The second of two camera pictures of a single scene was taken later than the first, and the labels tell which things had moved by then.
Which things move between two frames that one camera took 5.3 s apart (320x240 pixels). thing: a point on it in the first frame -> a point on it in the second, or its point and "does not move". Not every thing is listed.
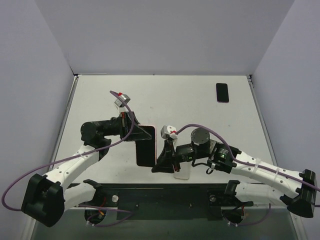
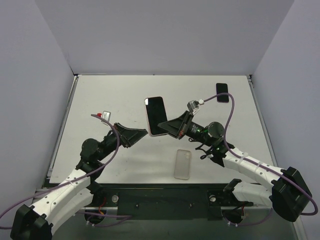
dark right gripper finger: (164, 165) -> (173, 127)
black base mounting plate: (170, 202) does not move
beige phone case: (184, 172) does not move
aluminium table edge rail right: (261, 118) does not move
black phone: (145, 149) -> (156, 114)
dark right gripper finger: (168, 153) -> (175, 123)
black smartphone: (222, 93) does not move
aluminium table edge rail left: (62, 121) does not move
